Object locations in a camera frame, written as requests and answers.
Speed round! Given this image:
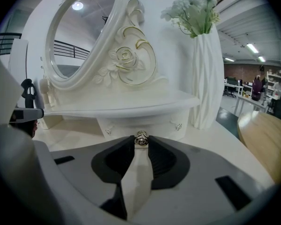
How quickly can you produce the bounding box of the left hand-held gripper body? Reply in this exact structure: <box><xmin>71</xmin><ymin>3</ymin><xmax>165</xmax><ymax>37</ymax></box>
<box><xmin>8</xmin><ymin>107</ymin><xmax>45</xmax><ymax>127</ymax></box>

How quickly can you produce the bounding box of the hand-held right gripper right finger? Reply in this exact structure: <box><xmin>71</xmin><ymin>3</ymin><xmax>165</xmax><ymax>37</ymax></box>
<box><xmin>147</xmin><ymin>135</ymin><xmax>191</xmax><ymax>190</ymax></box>

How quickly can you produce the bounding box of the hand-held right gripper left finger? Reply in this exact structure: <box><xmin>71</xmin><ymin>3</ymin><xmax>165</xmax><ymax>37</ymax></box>
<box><xmin>91</xmin><ymin>135</ymin><xmax>135</xmax><ymax>221</ymax></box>

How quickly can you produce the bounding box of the white dressing table drawer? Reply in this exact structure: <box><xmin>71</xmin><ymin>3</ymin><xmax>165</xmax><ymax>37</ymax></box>
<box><xmin>97</xmin><ymin>116</ymin><xmax>188</xmax><ymax>141</ymax></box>

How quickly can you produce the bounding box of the white ornate dressing table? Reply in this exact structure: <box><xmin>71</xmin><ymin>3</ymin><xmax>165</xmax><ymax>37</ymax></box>
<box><xmin>38</xmin><ymin>0</ymin><xmax>201</xmax><ymax>141</ymax></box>

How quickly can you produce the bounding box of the black figurine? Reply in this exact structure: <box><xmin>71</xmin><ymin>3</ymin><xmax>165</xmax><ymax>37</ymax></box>
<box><xmin>20</xmin><ymin>78</ymin><xmax>36</xmax><ymax>109</ymax></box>

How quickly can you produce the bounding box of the black metal railing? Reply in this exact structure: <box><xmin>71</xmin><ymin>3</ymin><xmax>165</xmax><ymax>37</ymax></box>
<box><xmin>0</xmin><ymin>32</ymin><xmax>22</xmax><ymax>55</ymax></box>

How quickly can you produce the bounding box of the white twisted vase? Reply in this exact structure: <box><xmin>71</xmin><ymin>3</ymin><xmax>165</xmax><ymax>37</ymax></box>
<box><xmin>191</xmin><ymin>32</ymin><xmax>223</xmax><ymax>130</ymax></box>

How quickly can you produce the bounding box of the oval mirror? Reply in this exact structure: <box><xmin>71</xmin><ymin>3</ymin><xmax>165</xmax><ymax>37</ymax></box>
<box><xmin>49</xmin><ymin>0</ymin><xmax>117</xmax><ymax>80</ymax></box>

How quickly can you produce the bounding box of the round wooden table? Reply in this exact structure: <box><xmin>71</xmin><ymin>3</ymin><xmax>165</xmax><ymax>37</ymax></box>
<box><xmin>237</xmin><ymin>110</ymin><xmax>281</xmax><ymax>185</ymax></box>

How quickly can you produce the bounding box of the white office desk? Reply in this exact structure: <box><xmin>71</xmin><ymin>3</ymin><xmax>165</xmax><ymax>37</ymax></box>
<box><xmin>233</xmin><ymin>94</ymin><xmax>274</xmax><ymax>117</ymax></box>

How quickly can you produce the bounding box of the black office chair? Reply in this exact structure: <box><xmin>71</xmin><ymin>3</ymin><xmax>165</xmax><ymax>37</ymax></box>
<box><xmin>224</xmin><ymin>76</ymin><xmax>238</xmax><ymax>98</ymax></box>

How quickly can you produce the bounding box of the white artificial flower bouquet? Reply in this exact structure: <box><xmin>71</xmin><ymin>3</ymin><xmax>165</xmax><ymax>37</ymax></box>
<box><xmin>160</xmin><ymin>0</ymin><xmax>221</xmax><ymax>39</ymax></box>

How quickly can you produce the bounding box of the white wall shelf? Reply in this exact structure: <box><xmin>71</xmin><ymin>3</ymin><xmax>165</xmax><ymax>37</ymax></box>
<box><xmin>266</xmin><ymin>69</ymin><xmax>281</xmax><ymax>97</ymax></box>

